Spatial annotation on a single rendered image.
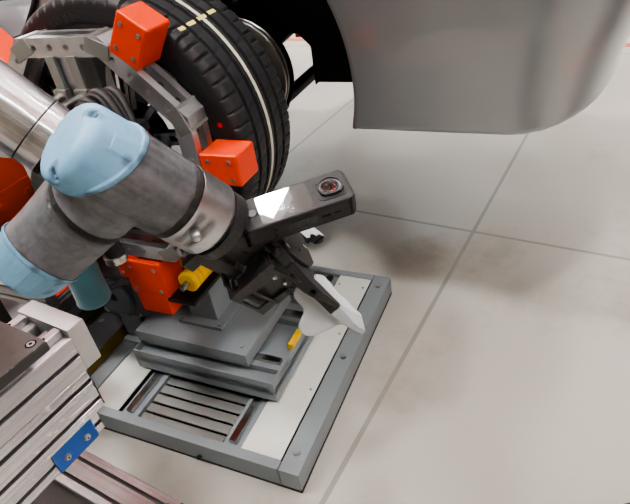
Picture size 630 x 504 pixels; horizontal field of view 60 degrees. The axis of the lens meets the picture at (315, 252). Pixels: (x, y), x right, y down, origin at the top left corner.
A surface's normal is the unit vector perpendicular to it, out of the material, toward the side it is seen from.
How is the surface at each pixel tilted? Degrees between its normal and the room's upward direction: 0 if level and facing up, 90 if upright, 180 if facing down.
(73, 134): 38
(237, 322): 0
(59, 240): 88
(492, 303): 0
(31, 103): 56
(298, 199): 15
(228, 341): 0
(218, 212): 78
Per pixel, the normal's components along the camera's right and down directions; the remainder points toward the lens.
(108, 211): 0.12, 0.66
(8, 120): 0.29, 0.31
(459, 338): -0.13, -0.81
